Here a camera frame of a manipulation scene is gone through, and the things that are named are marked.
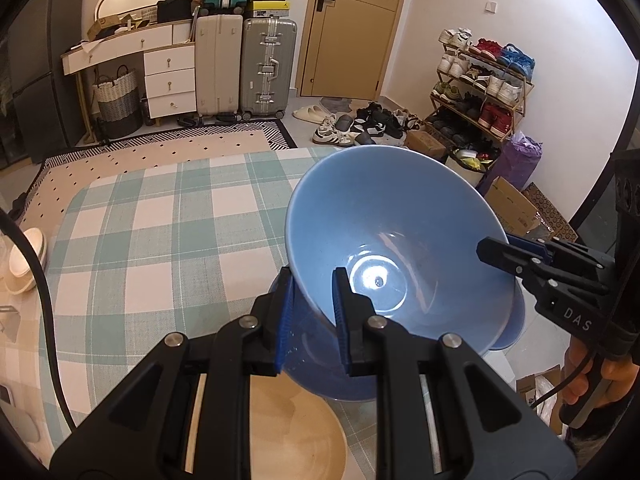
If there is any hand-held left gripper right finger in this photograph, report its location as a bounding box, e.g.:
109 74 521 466
331 266 578 480

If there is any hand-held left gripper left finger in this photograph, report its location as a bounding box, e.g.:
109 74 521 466
50 266 296 480

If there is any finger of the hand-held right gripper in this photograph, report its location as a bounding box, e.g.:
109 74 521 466
506 236 616 277
476 236 608 313

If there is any blue bowl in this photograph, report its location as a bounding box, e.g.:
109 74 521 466
285 145 518 356
267 270 527 402

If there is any person's right hand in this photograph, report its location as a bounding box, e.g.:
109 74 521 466
562 337 640 411

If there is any patterned flat cardboard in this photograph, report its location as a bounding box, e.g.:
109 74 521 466
522 182 578 243

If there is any open cardboard box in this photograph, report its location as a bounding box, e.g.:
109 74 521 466
482 176 538 236

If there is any purple bag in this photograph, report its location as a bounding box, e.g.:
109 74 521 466
492 132 543 193

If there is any white bag with items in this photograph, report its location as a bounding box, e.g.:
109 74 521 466
445 147 501 188

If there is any wooden round plate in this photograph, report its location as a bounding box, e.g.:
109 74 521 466
185 375 348 480

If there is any brown cardboard box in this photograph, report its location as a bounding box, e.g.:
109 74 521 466
405 130 447 158

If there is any green checkered tablecloth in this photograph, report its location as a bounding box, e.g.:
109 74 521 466
42 147 516 480

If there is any metal shoe rack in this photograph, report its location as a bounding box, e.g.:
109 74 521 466
427 27 536 143

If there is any group of assorted sneakers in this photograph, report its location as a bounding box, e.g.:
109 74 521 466
430 27 536 142

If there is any pile of slippers and shoes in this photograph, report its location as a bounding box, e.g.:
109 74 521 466
292 100 426 148

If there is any silver suitcase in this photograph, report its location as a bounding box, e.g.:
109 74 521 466
240 16 298 122

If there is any small white plate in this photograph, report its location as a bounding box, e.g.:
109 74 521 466
19 227 49 267

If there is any white bowl at edge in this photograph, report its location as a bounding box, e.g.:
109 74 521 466
9 254 47 296

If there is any beige suitcase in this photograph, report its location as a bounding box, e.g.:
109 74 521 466
194 12 244 118

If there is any tan wooden door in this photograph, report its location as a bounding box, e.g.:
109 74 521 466
295 0 413 101

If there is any woven laundry basket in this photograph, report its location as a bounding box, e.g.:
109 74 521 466
91 64 143 138

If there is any white dressing table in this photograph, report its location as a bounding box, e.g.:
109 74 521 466
60 20 198 133

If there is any dark grey fridge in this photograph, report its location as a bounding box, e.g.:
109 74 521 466
0 0 88 166

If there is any small cardboard box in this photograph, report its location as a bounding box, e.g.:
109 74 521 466
87 14 126 36

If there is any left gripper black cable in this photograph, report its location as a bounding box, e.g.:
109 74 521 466
0 207 78 428

